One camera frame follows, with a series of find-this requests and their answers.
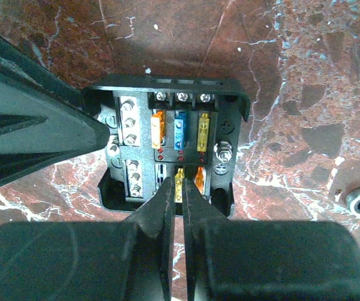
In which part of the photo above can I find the blue fuse in box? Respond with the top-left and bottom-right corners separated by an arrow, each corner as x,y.
174,112 -> 188,151

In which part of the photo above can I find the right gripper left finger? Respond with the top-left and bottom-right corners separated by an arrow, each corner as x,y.
0,177 -> 175,300

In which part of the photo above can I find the yellow fuse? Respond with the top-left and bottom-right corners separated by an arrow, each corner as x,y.
174,167 -> 184,203
197,113 -> 209,152

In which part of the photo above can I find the yellow fuse in box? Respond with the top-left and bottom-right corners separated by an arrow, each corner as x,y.
197,113 -> 209,152

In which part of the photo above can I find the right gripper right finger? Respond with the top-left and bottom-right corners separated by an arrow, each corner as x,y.
182,180 -> 360,300

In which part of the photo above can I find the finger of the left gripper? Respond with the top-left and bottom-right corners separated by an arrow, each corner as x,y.
0,37 -> 109,187

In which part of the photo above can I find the small orange fuse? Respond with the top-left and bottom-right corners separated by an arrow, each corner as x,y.
194,166 -> 206,195

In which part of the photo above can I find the orange fuse in box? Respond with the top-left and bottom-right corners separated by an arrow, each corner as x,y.
151,111 -> 165,149

